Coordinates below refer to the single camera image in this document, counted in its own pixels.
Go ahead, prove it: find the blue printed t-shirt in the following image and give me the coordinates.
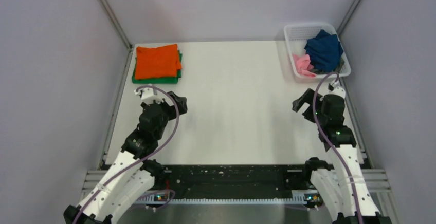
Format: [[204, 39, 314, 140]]
[[304, 29, 344, 71]]

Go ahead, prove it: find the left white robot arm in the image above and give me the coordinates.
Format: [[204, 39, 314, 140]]
[[63, 88, 188, 223]]

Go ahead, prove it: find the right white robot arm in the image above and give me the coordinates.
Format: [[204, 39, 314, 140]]
[[293, 87, 392, 223]]

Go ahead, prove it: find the pink t-shirt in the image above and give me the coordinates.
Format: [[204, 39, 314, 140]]
[[292, 54, 317, 78]]

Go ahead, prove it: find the folded green t-shirt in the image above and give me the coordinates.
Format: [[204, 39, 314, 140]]
[[131, 58, 182, 85]]

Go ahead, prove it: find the grey t-shirt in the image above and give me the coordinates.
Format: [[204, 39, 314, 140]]
[[309, 58, 344, 75]]

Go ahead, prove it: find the white plastic basket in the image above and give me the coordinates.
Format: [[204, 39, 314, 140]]
[[283, 22, 337, 83]]

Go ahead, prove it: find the folded orange t-shirt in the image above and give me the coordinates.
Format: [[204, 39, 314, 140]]
[[134, 44, 182, 80]]

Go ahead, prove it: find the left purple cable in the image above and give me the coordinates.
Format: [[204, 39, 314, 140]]
[[72, 85, 180, 224]]

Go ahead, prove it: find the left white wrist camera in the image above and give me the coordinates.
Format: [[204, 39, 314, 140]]
[[134, 88, 160, 105]]

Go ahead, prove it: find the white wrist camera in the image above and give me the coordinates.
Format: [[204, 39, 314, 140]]
[[134, 88, 160, 105], [328, 81, 346, 99]]

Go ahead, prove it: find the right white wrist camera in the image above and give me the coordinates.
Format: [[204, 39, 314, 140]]
[[328, 81, 346, 99]]

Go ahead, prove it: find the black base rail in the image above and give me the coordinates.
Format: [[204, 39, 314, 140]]
[[151, 164, 317, 200]]

